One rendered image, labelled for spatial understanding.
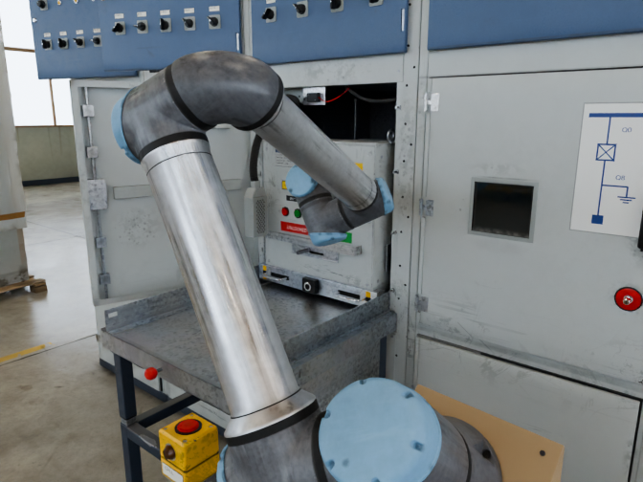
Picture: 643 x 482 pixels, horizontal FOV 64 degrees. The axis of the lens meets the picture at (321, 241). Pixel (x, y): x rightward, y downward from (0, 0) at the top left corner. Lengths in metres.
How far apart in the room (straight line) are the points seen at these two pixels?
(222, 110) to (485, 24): 0.85
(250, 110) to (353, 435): 0.51
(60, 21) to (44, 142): 10.31
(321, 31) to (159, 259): 0.97
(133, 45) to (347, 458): 1.90
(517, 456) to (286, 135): 0.65
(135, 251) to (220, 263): 1.16
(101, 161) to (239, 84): 1.10
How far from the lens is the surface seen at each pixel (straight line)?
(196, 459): 1.05
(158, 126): 0.86
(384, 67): 1.65
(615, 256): 1.41
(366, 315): 1.62
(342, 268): 1.73
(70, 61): 2.88
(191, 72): 0.84
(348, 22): 1.71
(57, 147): 13.28
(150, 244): 1.94
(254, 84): 0.84
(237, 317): 0.78
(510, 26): 1.47
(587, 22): 1.41
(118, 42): 2.35
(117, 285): 1.96
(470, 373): 1.64
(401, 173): 1.61
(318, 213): 1.30
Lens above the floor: 1.47
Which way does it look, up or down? 13 degrees down
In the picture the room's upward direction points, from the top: straight up
